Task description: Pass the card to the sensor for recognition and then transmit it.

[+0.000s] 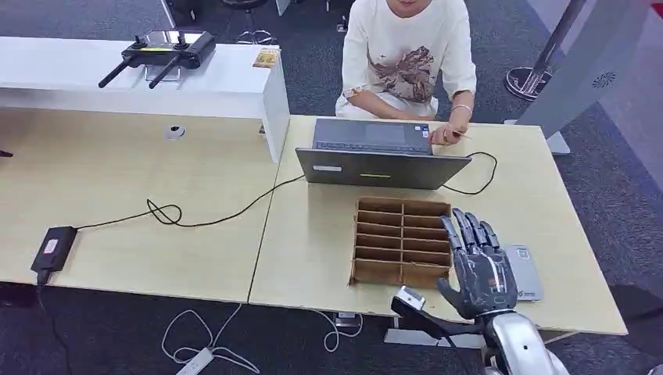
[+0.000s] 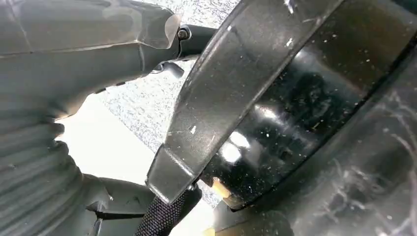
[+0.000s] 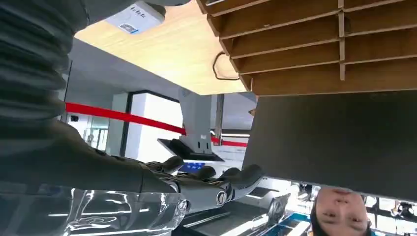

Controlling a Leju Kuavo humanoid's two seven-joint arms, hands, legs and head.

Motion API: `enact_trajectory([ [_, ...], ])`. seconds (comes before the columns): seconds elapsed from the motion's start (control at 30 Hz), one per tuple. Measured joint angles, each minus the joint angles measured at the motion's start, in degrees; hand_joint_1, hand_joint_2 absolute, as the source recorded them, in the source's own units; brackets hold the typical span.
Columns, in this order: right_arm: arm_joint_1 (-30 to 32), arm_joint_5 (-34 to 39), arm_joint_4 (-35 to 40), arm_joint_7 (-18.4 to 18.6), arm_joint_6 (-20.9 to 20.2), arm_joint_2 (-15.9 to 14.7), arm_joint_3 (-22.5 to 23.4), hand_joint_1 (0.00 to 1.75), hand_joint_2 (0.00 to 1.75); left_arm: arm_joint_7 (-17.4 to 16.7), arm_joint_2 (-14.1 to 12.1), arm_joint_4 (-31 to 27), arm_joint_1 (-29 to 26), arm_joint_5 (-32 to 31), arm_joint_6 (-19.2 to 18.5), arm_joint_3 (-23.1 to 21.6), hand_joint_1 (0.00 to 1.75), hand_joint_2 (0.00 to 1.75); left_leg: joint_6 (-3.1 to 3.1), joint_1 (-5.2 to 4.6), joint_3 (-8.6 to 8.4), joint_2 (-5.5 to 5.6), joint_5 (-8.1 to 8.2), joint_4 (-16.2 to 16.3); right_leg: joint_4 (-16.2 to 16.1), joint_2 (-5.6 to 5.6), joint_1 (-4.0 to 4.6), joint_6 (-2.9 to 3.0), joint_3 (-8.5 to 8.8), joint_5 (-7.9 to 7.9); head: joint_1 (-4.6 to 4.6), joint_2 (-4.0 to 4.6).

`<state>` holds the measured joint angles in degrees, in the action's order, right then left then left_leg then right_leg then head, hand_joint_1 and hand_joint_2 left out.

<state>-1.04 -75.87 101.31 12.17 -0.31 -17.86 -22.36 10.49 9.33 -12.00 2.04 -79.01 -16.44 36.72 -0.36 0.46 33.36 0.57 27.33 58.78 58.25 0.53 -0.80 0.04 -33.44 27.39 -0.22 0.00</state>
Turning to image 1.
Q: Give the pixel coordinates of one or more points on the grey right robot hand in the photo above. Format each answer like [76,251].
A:
[484,284]

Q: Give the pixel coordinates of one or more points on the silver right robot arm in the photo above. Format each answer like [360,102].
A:
[520,347]

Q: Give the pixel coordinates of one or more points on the grey card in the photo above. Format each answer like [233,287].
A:
[526,274]

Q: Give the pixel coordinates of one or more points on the wooden card sorting box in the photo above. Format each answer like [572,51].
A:
[401,271]

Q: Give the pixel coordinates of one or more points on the grey socket box under desk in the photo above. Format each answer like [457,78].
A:
[346,320]

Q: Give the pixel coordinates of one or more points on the grey open laptop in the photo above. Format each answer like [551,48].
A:
[380,168]

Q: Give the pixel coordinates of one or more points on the stanchion pole with round base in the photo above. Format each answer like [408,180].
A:
[527,84]

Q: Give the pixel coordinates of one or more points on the grey panel stand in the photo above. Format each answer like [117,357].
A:
[588,67]

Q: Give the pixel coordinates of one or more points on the person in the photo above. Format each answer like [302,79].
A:
[404,46]

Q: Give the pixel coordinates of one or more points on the white power strip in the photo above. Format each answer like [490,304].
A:
[195,362]

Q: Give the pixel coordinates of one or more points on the small yellow packet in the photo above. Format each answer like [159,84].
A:
[266,58]

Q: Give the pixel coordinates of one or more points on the white desk shelf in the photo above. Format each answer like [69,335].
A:
[217,85]

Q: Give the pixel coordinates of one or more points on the office chair base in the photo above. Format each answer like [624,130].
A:
[255,36]

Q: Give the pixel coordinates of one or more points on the small white round device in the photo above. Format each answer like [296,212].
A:
[175,132]

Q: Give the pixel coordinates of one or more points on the black remote controller with antennas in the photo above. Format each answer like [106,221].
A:
[184,50]

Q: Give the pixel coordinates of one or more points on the black power adapter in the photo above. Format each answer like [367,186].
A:
[53,249]

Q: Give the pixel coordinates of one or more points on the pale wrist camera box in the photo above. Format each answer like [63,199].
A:
[411,298]

